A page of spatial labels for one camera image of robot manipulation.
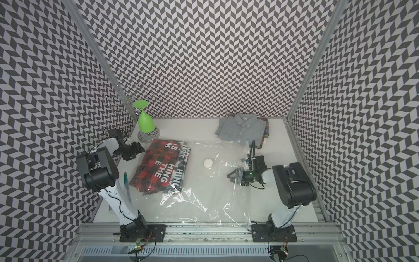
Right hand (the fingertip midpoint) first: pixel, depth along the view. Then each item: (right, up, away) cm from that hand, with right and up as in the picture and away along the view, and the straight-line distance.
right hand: (229, 180), depth 87 cm
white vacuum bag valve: (-12, +9, +4) cm, 15 cm away
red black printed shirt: (-37, +7, +2) cm, 38 cm away
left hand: (-54, +14, +11) cm, 57 cm away
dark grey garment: (+10, +30, +17) cm, 35 cm away
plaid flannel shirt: (+25, +26, +17) cm, 40 cm away
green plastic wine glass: (-45, +31, 0) cm, 55 cm away
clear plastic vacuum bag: (-23, -1, +4) cm, 23 cm away
